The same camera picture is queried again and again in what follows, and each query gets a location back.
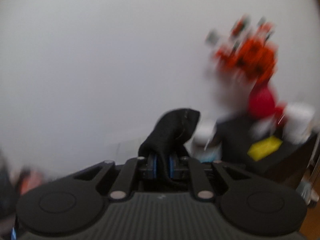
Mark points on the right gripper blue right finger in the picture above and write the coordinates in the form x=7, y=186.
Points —
x=189, y=173

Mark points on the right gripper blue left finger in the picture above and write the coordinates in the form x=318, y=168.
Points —
x=129, y=179

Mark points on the brown fish oil bottle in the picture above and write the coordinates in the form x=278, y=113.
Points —
x=206, y=144

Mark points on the black box on desk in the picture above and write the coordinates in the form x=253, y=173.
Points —
x=270, y=157

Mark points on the red ribbed vase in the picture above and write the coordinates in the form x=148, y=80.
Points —
x=262, y=103

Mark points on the pink power strip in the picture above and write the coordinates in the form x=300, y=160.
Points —
x=30, y=181

